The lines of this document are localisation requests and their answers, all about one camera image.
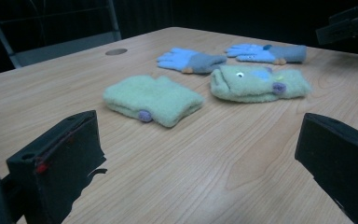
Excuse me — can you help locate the green fuzzy glove with eye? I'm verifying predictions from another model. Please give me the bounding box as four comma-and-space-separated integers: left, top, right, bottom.
210, 63, 312, 104

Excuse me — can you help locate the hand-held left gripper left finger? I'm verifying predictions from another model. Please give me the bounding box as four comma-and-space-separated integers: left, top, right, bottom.
6, 109, 108, 224

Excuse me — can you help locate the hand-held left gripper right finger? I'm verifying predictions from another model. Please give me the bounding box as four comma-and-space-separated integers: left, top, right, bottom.
294, 112, 358, 224

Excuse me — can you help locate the round table cable grommet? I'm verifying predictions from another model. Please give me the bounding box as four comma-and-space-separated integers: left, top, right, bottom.
104, 48, 129, 57

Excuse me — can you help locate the green fuzzy folded glove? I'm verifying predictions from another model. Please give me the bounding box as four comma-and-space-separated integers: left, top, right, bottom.
102, 74, 206, 129

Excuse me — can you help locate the grey metal stand frame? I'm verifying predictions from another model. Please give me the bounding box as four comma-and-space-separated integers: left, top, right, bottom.
0, 0, 123, 70

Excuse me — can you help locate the blue grey knit glove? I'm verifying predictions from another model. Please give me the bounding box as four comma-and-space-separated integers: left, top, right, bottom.
224, 43, 308, 66
156, 47, 228, 76

